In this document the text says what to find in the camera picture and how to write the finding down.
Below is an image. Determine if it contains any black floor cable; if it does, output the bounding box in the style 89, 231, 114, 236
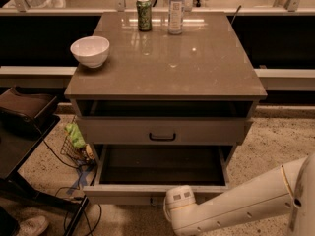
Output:
42, 140, 102, 236

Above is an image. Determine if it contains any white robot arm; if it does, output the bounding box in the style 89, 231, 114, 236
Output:
163, 154, 315, 236

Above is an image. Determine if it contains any green soda can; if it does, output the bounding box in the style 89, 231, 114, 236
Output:
136, 0, 152, 31

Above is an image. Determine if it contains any black cart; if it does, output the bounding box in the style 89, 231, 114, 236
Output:
0, 115, 89, 236

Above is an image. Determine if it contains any white sneaker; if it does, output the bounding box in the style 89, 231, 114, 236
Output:
17, 215, 49, 236

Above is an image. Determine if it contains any green bag in basket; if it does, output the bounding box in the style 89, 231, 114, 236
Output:
65, 123, 86, 148

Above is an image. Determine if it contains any grey drawer cabinet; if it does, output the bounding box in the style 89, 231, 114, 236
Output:
64, 11, 268, 169

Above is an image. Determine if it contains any white ceramic bowl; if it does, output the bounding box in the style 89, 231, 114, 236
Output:
70, 36, 110, 68

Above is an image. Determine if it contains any grey drawer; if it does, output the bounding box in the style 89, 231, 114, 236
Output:
77, 117, 252, 145
84, 145, 230, 207

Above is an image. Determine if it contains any wire basket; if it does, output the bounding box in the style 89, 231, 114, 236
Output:
61, 127, 94, 166

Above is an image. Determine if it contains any clear plastic water bottle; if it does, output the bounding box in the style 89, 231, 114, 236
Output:
168, 0, 185, 34

